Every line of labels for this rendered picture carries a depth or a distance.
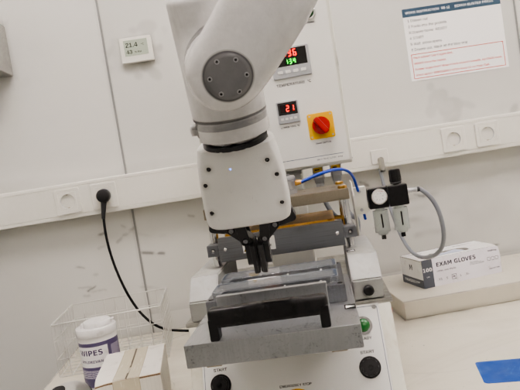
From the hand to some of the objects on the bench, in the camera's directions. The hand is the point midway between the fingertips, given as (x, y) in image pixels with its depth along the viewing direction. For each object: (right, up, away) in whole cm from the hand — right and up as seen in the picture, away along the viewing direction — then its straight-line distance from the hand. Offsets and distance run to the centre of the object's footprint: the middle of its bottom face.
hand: (258, 254), depth 72 cm
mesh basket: (-36, -34, +78) cm, 92 cm away
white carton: (+52, -15, +84) cm, 100 cm away
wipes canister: (-34, -35, +55) cm, 73 cm away
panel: (+6, -29, +16) cm, 34 cm away
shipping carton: (-23, -34, +40) cm, 57 cm away
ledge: (+76, -16, +85) cm, 115 cm away
